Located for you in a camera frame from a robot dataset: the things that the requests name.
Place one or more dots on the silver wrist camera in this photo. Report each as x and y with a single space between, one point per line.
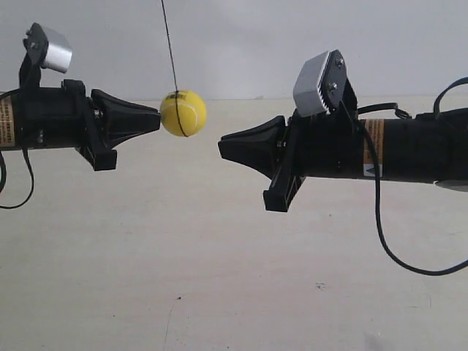
47 48
320 85

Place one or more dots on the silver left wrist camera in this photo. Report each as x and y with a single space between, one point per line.
47 48

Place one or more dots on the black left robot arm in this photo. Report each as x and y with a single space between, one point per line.
10 120

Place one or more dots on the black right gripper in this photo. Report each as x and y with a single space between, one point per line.
320 147

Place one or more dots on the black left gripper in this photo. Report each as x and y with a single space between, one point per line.
64 118

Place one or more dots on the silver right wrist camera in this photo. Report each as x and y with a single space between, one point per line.
320 85

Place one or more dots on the yellow tennis ball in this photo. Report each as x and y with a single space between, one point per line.
183 113

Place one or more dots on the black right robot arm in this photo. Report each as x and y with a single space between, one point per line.
423 149

